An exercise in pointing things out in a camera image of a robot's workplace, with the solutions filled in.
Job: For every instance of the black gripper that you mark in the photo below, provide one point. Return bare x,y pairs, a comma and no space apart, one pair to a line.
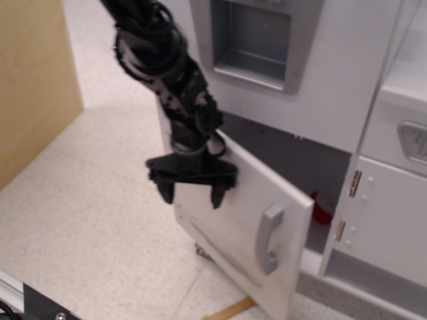
200,168

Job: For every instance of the brass hinge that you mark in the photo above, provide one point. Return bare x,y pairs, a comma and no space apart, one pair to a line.
339,231
354,184

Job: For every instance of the white low fridge door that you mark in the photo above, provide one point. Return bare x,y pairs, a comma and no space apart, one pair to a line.
228,234

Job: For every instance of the wooden slotted spatula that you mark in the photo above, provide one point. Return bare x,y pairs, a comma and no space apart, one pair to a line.
232,310

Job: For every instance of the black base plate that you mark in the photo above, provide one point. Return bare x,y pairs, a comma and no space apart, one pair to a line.
38,306

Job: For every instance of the white toy fridge cabinet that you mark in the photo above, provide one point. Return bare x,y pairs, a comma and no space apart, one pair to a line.
366,73

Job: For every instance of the upper brass hinge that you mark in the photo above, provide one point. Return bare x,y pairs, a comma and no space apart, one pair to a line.
354,184

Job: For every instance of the grey oven vent panel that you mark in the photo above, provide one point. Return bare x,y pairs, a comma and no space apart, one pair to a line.
413,141

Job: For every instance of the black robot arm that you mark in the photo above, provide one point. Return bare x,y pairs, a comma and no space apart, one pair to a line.
152,50

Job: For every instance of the grey ice dispenser recess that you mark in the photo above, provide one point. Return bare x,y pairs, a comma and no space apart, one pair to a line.
263,42

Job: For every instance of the white cupboard door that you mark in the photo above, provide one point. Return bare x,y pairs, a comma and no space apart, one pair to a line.
385,222

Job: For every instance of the grey fridge door handle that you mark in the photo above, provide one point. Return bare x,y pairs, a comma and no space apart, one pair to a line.
271,220

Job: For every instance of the light wooden panel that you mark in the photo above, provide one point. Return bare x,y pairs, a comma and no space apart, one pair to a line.
40,94

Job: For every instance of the lower brass hinge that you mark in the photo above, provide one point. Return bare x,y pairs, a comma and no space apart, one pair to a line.
339,231

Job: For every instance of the aluminium extrusion rail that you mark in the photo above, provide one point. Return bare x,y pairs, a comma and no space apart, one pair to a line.
12,291

